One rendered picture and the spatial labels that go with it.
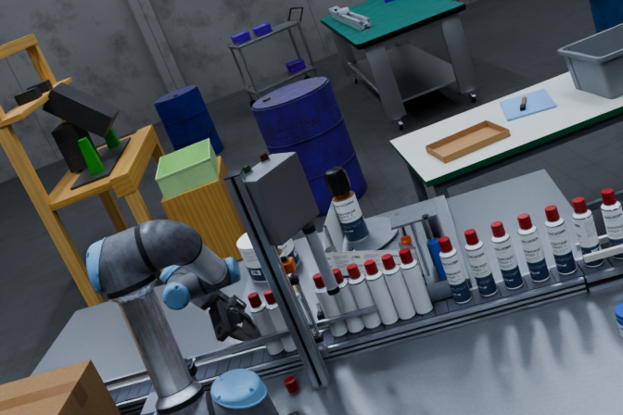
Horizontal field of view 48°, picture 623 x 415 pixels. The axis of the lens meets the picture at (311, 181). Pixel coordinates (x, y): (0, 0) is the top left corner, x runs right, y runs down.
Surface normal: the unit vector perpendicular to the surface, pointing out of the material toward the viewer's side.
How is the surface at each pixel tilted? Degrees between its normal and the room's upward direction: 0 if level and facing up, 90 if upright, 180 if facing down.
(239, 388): 8
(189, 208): 90
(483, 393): 0
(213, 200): 90
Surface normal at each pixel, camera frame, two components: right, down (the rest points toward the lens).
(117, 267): 0.02, 0.08
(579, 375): -0.34, -0.88
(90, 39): 0.11, 0.30
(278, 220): 0.73, -0.04
